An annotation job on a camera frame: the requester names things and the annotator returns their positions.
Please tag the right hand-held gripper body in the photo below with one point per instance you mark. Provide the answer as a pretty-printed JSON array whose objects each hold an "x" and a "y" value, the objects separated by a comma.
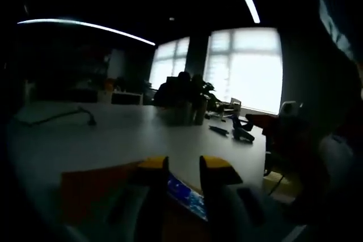
[{"x": 290, "y": 108}]

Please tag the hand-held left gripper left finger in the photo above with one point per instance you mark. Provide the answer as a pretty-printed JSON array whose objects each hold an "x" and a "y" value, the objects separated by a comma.
[{"x": 147, "y": 174}]

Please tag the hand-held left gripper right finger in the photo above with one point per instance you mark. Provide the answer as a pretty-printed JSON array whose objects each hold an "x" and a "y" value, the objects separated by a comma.
[{"x": 224, "y": 176}]

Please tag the blue toothpaste tube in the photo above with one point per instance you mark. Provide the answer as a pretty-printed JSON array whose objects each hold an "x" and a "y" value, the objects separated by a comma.
[{"x": 185, "y": 196}]

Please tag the orange small board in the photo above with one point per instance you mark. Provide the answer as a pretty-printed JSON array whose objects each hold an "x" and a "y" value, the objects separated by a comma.
[{"x": 93, "y": 193}]

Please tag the black hand tool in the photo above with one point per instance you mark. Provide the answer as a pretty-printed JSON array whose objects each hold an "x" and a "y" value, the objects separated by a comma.
[{"x": 241, "y": 133}]

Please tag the white desk tray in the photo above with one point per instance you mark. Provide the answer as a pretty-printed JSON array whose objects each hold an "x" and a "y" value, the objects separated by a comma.
[{"x": 231, "y": 107}]

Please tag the black pen-like tool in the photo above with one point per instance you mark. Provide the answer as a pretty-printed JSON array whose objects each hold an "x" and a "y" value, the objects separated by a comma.
[{"x": 219, "y": 131}]

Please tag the white table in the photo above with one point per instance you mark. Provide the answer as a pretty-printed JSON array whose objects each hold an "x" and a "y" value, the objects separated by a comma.
[{"x": 113, "y": 140}]

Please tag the wide window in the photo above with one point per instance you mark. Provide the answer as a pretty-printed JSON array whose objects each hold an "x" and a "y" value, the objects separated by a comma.
[{"x": 249, "y": 72}]

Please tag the yellow box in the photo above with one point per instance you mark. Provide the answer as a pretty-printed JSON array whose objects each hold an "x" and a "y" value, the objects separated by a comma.
[{"x": 279, "y": 181}]

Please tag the potted plant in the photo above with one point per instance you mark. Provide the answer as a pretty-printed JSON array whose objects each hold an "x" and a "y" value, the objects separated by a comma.
[{"x": 205, "y": 91}]

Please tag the white low cabinet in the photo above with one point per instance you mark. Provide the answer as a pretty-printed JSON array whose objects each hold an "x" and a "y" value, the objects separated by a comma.
[{"x": 126, "y": 98}]

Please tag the narrow window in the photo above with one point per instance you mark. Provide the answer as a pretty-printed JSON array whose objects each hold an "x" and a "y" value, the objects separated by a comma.
[{"x": 167, "y": 63}]

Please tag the dark storage shelf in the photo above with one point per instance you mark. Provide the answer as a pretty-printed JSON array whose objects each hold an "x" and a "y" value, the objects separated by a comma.
[{"x": 88, "y": 69}]

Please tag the long ceiling light strip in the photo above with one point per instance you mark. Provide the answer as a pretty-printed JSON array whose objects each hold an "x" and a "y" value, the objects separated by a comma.
[{"x": 93, "y": 26}]

